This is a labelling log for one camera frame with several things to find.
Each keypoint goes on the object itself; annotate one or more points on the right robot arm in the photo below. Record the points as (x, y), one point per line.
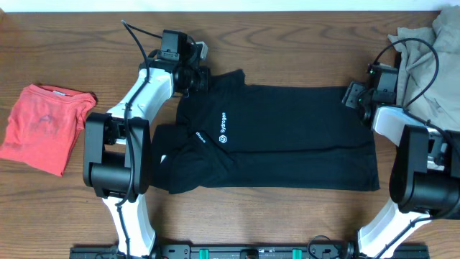
(424, 182)

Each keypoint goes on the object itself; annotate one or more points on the folded red t-shirt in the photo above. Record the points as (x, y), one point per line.
(44, 125)

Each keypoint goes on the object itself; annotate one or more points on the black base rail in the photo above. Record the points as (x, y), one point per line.
(320, 249)

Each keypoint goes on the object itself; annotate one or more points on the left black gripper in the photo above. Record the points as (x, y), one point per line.
(203, 79)

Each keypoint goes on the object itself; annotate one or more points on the beige khaki garment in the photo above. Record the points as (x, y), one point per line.
(428, 79)

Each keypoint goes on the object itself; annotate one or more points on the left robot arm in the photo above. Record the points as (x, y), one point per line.
(117, 159)

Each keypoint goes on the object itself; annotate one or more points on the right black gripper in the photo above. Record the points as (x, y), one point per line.
(351, 96)

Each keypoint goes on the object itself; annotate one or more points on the black polo shirt white logo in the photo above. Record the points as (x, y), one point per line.
(239, 135)

